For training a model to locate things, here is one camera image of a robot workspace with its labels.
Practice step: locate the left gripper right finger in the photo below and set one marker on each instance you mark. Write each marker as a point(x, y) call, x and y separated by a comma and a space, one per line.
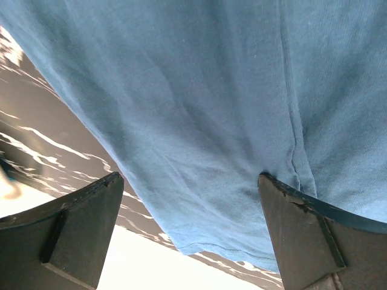
point(320, 246)

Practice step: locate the blue t-shirt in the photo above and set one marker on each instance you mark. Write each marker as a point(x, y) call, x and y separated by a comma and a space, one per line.
point(194, 99)

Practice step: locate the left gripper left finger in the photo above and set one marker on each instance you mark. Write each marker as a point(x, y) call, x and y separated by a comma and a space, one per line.
point(61, 244)

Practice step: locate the folded white t-shirt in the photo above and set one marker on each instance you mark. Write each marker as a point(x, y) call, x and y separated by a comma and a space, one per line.
point(134, 262)

